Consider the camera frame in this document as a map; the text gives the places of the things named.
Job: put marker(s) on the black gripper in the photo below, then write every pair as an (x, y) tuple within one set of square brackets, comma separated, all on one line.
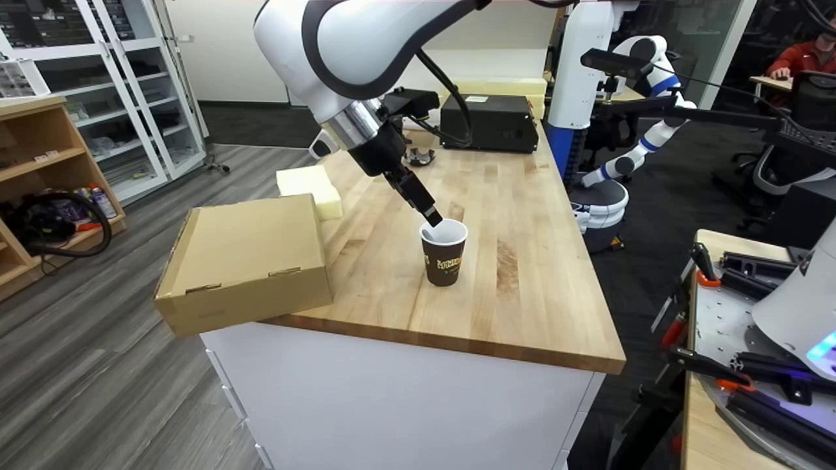
[(382, 153)]

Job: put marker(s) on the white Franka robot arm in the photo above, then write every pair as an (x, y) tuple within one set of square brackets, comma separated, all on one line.
[(355, 43)]

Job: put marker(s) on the brown paper cup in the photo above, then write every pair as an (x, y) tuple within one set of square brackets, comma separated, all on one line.
[(442, 260)]

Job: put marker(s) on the black equipment box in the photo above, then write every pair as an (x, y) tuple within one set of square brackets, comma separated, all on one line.
[(497, 127)]

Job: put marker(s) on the pale yellow foam block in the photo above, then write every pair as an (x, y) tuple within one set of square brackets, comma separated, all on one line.
[(305, 184)]

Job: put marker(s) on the cardboard box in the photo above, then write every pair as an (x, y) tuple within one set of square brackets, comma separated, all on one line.
[(244, 261)]

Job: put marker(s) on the white and blue mobile robot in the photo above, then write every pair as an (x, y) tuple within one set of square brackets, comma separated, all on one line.
[(576, 79)]

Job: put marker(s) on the white table base cabinet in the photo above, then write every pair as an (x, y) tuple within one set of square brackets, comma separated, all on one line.
[(393, 409)]

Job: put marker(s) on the white glass door cabinet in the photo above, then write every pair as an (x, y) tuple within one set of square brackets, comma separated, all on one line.
[(132, 96)]

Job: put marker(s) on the grey metal plate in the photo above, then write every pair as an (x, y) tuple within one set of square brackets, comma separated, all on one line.
[(722, 328)]

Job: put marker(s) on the black office chair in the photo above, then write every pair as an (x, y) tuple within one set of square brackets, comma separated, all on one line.
[(783, 166)]

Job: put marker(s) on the wooden side table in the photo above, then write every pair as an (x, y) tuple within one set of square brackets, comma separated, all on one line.
[(706, 435)]

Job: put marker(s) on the wooden shelf unit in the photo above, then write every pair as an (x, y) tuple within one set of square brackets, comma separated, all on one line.
[(39, 146)]

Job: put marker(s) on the black tool with orange tip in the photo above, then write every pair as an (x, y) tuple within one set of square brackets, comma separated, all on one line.
[(757, 367)]

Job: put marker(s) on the person in red shirt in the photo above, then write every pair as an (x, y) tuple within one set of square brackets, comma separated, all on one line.
[(806, 55)]

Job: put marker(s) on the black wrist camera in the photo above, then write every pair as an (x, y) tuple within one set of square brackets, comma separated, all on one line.
[(408, 99)]

